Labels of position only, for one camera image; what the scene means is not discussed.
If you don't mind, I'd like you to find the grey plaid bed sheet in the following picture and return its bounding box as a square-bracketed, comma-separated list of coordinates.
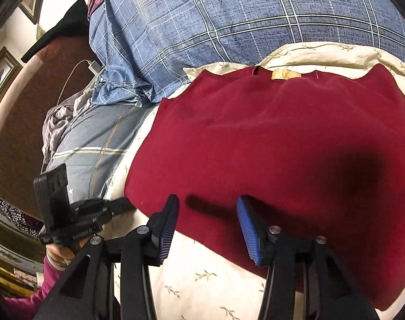
[46, 103, 155, 203]

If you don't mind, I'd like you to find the brown wooden headboard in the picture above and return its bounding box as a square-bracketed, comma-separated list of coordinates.
[0, 36, 96, 218]

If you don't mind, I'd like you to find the blue plaid pillow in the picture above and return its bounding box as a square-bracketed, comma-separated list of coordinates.
[90, 0, 405, 105]

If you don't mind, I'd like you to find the white charger with cable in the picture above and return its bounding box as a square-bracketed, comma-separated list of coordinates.
[40, 58, 103, 174]

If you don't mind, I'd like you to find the dark red knit sweater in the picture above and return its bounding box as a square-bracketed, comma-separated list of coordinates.
[124, 64, 405, 310]

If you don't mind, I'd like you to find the person's left hand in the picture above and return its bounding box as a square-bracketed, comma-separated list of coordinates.
[46, 243, 76, 271]

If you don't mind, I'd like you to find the black garment on headboard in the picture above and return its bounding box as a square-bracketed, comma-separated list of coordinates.
[21, 0, 90, 63]

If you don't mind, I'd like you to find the grey crumpled cloth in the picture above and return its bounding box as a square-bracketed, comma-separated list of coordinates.
[42, 88, 93, 165]

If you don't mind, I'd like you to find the magenta sleeved forearm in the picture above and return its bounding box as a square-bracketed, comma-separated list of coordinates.
[3, 255, 66, 319]

